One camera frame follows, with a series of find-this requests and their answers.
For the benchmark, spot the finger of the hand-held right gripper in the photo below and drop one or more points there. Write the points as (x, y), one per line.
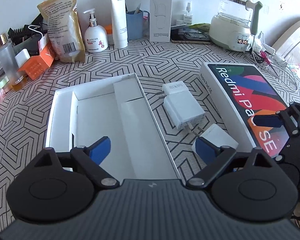
(267, 121)

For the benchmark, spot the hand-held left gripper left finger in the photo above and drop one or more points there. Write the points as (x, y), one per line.
(101, 148)

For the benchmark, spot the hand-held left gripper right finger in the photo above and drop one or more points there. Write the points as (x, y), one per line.
(205, 150)

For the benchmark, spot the white box base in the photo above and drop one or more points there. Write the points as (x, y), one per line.
(102, 120)

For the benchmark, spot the colourful tablet box lid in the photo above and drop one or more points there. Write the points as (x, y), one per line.
(237, 90)

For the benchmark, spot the large white charger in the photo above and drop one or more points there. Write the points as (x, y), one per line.
(182, 110)

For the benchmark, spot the small white labelled charger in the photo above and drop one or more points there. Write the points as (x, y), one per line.
(175, 87)

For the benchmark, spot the geometric patterned desktop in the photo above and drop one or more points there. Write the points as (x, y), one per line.
(130, 57)

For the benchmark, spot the white power strip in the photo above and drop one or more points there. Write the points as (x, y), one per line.
(277, 58)

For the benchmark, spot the beige cushion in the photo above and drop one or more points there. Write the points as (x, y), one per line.
(295, 40)

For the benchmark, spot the cream electric glass kettle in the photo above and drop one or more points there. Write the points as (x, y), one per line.
(227, 32)

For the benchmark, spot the orange box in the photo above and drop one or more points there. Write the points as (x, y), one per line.
(36, 66)

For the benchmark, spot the white pump bottle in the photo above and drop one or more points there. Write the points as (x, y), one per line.
(96, 38)

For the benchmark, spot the orange and white carton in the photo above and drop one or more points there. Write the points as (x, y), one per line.
(48, 51)

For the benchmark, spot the pile of flat packets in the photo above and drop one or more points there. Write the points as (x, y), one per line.
(190, 34)

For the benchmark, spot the green packet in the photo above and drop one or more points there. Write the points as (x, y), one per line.
(200, 26)

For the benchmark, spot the orange lid jar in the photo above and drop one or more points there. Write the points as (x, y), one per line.
(109, 30)

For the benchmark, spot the green round jar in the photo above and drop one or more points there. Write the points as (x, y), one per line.
(1, 83)

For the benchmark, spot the small white cube box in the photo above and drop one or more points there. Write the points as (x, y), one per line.
(23, 58)

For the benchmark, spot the yellow brown paper bag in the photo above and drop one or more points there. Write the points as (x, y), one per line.
(61, 30)

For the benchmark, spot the blue pen cup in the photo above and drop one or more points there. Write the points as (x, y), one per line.
(137, 25)

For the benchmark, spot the white cosmetic tube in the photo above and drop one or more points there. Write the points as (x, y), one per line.
(118, 20)

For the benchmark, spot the frosted bottle with gold cap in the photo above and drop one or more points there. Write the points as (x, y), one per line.
(7, 57)

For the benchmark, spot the black desk organizer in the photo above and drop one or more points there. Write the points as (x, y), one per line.
(27, 40)

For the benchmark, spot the small clear spray bottle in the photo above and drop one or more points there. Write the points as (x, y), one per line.
(188, 16)

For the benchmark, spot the tall white carton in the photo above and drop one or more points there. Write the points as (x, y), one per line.
(160, 12)

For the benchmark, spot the grey pen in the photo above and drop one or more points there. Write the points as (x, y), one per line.
(137, 8)

